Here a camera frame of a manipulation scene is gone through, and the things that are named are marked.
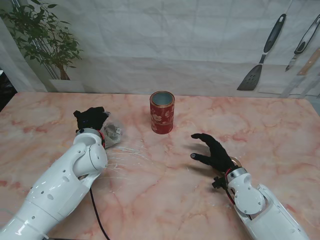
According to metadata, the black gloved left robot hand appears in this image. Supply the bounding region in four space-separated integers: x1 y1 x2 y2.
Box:
73 106 111 131

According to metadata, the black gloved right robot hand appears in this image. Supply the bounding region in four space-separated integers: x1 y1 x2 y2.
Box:
190 133 237 175

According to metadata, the clear plastic bag of tea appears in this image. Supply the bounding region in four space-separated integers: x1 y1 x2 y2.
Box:
100 119 124 150

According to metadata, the red floral tea tin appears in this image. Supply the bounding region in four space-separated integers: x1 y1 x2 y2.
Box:
149 90 175 135

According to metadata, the black slotted spatula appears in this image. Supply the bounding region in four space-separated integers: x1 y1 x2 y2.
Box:
236 13 288 91

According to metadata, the black background equipment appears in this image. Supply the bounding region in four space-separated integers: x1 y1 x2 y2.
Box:
0 68 17 112

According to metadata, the green leafy potted plant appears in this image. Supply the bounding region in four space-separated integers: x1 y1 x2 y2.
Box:
0 0 84 81

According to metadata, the white printed backdrop cloth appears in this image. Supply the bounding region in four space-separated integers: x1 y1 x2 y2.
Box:
0 0 320 98

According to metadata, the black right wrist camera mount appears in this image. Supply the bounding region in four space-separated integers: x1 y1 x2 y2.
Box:
211 175 227 190

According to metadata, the red black right arm cable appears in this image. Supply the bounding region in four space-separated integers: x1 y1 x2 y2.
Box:
223 171 237 206

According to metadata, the red black arm cable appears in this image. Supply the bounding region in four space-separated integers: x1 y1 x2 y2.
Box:
223 171 237 206
88 129 111 240

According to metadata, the red black left arm cable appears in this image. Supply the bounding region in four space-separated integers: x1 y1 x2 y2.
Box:
88 129 111 240

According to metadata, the black handled peeler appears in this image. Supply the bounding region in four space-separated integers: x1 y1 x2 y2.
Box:
285 16 320 72

